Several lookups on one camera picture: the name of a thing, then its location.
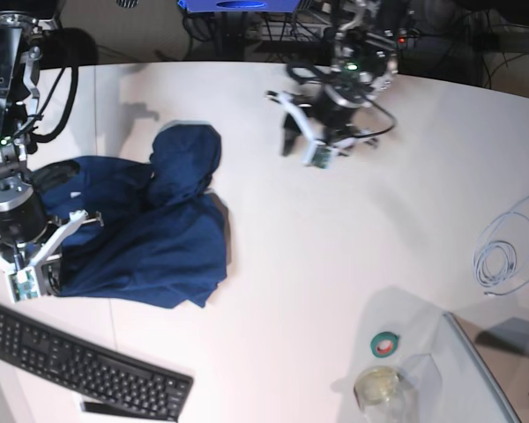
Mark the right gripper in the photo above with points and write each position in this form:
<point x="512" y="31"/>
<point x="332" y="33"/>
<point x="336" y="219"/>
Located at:
<point x="22" y="214"/>

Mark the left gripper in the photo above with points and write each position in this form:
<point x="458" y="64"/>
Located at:
<point x="332" y="111"/>

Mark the dark blue t-shirt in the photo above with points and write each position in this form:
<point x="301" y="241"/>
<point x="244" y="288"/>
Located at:
<point x="162" y="238"/>

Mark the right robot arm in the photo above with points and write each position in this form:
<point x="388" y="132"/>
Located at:
<point x="25" y="26"/>

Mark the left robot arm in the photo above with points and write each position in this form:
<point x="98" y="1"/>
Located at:
<point x="363" y="62"/>

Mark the blue box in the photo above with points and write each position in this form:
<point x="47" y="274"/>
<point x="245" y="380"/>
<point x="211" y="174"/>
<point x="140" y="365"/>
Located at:
<point x="239" y="5"/>

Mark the black computer keyboard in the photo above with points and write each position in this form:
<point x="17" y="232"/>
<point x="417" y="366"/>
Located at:
<point x="118" y="385"/>

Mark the green tape roll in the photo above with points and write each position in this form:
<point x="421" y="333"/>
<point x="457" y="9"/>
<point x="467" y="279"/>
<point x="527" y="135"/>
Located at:
<point x="384" y="344"/>

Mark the clear glass jar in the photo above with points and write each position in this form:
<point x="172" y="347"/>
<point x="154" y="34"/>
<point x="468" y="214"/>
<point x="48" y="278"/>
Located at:
<point x="379" y="393"/>

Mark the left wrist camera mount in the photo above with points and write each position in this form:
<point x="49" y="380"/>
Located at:
<point x="317" y="152"/>

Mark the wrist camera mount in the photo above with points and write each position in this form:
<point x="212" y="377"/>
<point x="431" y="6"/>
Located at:
<point x="317" y="152"/>
<point x="31" y="270"/>

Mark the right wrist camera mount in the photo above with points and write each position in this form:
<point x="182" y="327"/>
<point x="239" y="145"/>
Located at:
<point x="31" y="270"/>

